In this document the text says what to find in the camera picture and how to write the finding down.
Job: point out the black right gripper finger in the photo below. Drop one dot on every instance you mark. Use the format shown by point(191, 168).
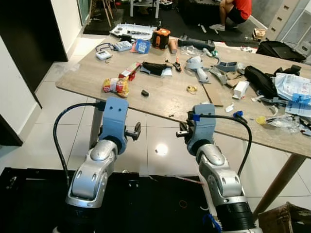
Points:
point(180, 132)

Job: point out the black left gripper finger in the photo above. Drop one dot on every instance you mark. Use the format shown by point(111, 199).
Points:
point(138, 131)

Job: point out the small white box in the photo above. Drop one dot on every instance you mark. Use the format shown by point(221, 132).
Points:
point(240, 90)

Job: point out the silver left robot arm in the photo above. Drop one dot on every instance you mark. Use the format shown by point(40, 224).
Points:
point(92, 174)

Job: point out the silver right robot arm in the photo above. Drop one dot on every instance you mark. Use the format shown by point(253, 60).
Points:
point(221, 179)

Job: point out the light wooden table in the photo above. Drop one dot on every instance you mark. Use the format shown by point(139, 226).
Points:
point(165, 97)

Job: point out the small black block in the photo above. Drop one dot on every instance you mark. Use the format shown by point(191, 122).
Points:
point(145, 92)

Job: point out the yellow rubber band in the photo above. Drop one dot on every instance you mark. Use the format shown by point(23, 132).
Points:
point(192, 90)

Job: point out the brown cardboard strip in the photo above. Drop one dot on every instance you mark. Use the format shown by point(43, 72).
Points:
point(212, 94)

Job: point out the white paper scrap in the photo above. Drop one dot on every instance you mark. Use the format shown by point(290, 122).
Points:
point(229, 108)

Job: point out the yellow red snack bag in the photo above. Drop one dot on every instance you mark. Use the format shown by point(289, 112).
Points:
point(115, 86)

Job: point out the blue clip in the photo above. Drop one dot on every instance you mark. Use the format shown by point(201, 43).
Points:
point(239, 115)

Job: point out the red white carton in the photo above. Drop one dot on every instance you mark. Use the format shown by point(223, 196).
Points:
point(129, 71)

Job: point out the black pouch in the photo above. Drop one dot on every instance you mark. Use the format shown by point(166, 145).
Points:
point(155, 68)

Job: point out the yellow lid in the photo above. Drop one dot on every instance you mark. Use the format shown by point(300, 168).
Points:
point(261, 119)

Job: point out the small white device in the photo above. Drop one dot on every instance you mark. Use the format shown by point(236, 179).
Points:
point(103, 55)

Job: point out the beige cylinder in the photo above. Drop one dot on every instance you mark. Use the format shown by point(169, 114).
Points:
point(172, 46)

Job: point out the blue box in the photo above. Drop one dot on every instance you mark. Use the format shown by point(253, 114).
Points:
point(143, 46)

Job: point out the black fabric bag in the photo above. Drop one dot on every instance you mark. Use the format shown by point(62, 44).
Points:
point(257, 80)

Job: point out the white keypad device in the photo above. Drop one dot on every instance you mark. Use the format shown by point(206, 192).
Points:
point(122, 46)

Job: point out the long black tool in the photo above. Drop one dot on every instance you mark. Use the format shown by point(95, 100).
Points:
point(194, 42)

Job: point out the orange black lantern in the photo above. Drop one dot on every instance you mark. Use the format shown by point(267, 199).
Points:
point(161, 39)

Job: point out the clear plastic bag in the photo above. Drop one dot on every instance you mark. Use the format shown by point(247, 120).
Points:
point(284, 124)

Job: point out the white board with tools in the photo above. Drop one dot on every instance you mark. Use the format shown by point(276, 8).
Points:
point(131, 30)

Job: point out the white plastic mailer bag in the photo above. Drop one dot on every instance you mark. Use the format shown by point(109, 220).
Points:
point(294, 90)

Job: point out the small cardboard carton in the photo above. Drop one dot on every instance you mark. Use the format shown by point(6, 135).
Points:
point(259, 34)

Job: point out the black laptop bag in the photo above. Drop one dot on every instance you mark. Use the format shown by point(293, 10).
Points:
point(279, 50)

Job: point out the wooden chair legs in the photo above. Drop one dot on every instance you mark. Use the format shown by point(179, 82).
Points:
point(104, 9)

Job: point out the person in red shirt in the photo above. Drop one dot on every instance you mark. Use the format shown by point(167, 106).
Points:
point(238, 9)

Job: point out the grey drawer cabinet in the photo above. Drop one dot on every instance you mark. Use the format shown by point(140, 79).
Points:
point(286, 19)

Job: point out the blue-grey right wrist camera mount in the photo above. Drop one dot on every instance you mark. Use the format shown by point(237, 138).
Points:
point(203, 128)

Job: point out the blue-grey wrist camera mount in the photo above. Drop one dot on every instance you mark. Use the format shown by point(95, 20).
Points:
point(114, 119)
point(203, 128)

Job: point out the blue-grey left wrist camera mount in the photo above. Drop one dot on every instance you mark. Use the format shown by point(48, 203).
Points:
point(114, 119)

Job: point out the grey plastic bracket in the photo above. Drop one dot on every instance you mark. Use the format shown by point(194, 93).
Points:
point(226, 66)

